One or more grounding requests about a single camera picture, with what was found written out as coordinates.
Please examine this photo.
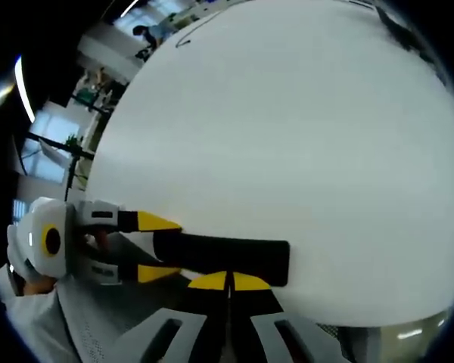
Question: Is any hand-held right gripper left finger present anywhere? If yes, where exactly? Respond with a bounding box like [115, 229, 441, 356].
[111, 271, 229, 363]

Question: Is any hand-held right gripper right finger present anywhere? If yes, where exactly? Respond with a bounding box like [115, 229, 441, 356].
[229, 271, 352, 363]

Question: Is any black remote control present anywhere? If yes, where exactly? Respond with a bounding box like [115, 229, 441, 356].
[153, 231, 291, 287]

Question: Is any person's left hand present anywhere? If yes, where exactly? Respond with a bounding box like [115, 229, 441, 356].
[23, 277, 58, 296]

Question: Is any grey mesh chair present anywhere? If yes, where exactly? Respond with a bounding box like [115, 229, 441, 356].
[54, 275, 147, 363]

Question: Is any black tripod stand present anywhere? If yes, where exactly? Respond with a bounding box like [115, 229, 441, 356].
[26, 131, 96, 200]

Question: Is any long ceiling light strip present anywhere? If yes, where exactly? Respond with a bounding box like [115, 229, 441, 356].
[14, 55, 36, 123]

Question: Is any grey cable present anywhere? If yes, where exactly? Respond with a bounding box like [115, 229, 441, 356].
[175, 6, 229, 49]

